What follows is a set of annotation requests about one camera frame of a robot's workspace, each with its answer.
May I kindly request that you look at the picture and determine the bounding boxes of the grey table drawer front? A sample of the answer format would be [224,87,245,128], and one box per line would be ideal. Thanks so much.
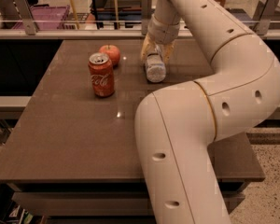
[12,191,246,217]

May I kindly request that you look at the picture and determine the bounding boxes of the middle metal railing post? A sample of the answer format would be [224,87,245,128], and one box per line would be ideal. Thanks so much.
[141,0,152,35]

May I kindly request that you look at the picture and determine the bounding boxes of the right metal railing post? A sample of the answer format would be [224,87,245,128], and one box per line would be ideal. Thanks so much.
[253,0,280,35]

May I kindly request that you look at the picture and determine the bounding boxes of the metal railing post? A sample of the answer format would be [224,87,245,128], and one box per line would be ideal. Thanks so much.
[141,0,152,35]
[253,0,280,35]
[14,0,37,35]

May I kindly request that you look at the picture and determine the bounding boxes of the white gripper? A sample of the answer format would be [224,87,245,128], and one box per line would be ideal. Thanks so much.
[140,14,180,64]

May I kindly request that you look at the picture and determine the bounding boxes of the red Coca-Cola can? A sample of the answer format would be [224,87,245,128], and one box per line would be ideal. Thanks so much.
[88,52,115,97]

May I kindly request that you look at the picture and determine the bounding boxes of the purple plastic crate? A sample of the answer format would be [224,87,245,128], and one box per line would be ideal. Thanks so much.
[12,5,71,31]

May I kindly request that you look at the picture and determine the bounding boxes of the left metal railing post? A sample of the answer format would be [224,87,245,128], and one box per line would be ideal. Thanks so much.
[14,0,37,35]

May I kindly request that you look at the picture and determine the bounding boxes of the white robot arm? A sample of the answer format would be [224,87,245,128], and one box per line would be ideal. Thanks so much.
[134,0,280,224]

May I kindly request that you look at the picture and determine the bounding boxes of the glass railing panel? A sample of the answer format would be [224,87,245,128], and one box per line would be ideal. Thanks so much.
[0,0,280,32]

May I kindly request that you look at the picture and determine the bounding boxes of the red apple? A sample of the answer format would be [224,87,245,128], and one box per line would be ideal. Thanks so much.
[99,45,120,66]

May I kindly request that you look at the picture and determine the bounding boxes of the clear plastic water bottle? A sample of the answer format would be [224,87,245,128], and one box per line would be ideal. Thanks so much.
[145,46,166,83]

